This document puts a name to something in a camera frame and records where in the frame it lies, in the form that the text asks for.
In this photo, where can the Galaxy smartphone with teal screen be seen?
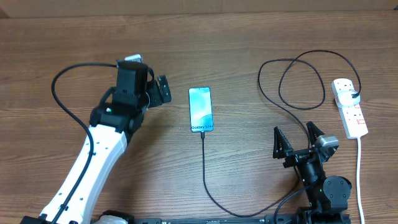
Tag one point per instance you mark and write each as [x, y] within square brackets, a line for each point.
[201, 113]

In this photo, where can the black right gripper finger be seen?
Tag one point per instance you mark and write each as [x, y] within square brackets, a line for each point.
[314, 132]
[282, 147]

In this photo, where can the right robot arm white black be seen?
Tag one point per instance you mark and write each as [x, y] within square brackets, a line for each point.
[327, 196]

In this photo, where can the white power strip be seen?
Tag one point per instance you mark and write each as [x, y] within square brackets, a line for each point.
[351, 116]

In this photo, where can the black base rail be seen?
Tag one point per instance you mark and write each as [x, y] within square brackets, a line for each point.
[267, 219]

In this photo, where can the white charger plug adapter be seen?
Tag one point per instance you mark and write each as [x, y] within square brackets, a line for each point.
[347, 98]

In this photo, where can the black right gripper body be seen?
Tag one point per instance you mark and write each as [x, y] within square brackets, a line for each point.
[296, 157]

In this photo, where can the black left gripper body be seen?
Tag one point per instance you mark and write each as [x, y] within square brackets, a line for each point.
[155, 98]

